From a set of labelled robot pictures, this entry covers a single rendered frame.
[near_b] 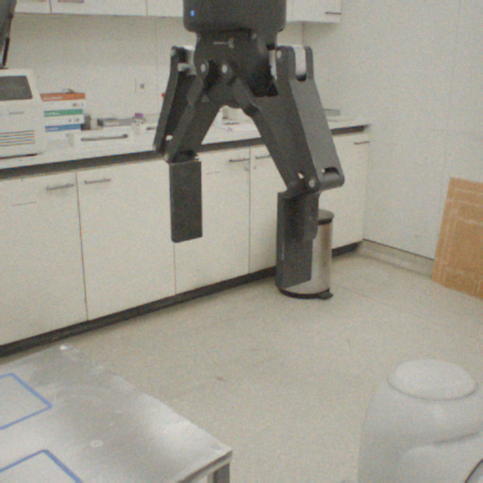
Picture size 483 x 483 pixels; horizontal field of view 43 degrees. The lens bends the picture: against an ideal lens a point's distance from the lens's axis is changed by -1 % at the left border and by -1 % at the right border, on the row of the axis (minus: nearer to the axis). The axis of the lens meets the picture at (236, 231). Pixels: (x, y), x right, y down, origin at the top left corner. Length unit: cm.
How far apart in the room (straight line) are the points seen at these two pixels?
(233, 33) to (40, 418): 70
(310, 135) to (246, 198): 304
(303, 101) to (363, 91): 372
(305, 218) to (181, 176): 15
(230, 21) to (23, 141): 235
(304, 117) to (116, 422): 66
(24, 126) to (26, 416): 188
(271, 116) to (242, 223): 303
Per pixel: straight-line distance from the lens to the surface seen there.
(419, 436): 76
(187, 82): 52
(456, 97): 374
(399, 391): 78
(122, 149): 292
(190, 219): 54
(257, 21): 44
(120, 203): 298
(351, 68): 420
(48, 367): 113
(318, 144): 41
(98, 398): 103
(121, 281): 309
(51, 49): 346
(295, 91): 41
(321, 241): 336
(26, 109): 274
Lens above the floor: 135
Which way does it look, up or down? 17 degrees down
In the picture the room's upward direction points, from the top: straight up
